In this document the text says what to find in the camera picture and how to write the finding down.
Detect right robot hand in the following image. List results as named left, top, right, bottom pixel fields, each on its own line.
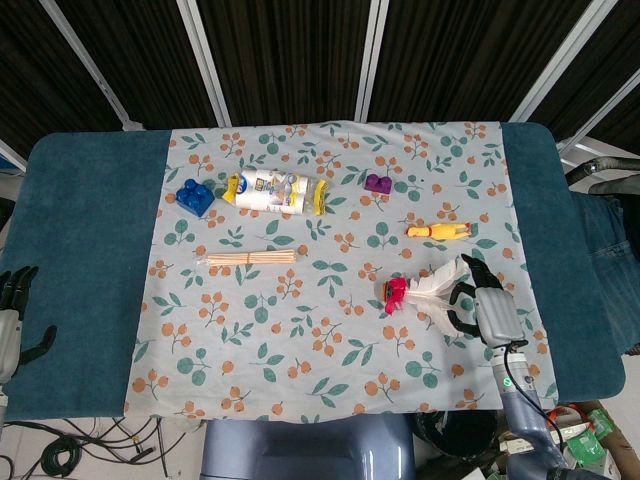
left=448, top=253, right=529, bottom=347

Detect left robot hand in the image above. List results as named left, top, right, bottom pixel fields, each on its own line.
left=0, top=265, right=58, bottom=385

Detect red and white feather shuttlecock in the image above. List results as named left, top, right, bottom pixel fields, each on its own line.
left=382, top=258, right=474, bottom=337

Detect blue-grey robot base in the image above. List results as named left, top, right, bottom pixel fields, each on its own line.
left=199, top=413, right=417, bottom=480

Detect teal table cover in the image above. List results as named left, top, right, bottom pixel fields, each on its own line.
left=0, top=121, right=628, bottom=426

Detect yellow rubber chicken toy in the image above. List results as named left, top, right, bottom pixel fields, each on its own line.
left=405, top=221, right=473, bottom=242

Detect blue denim fabric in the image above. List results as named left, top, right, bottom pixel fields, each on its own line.
left=569, top=192, right=640, bottom=357

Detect black round bin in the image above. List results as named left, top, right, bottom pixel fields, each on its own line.
left=412, top=408, right=501, bottom=472

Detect clutter of boxes and packaging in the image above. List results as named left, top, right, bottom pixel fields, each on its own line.
left=492, top=402, right=626, bottom=480

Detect floral patterned cloth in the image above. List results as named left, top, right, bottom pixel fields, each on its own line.
left=122, top=119, right=560, bottom=424

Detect purple toy building block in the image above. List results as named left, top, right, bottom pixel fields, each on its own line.
left=364, top=173, right=395, bottom=195

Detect blue toy building block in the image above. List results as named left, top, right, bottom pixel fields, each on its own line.
left=175, top=178, right=216, bottom=219

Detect bundle of wooden sticks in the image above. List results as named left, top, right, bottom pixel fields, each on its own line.
left=192, top=249, right=301, bottom=266

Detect white and yellow plastic package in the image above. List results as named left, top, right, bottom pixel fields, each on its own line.
left=221, top=168, right=331, bottom=218

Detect black floor cables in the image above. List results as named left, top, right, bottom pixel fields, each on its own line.
left=0, top=417, right=201, bottom=480

